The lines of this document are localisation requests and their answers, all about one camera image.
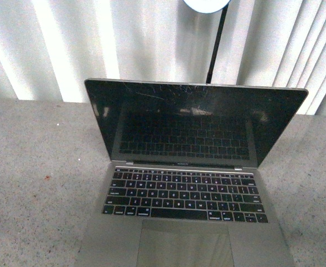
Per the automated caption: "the grey laptop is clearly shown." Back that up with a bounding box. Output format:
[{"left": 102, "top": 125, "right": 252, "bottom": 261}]
[{"left": 76, "top": 79, "right": 308, "bottom": 266}]

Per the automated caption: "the blue desk lamp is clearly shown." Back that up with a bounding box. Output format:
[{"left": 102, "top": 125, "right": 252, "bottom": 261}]
[{"left": 184, "top": 0, "right": 230, "bottom": 84}]

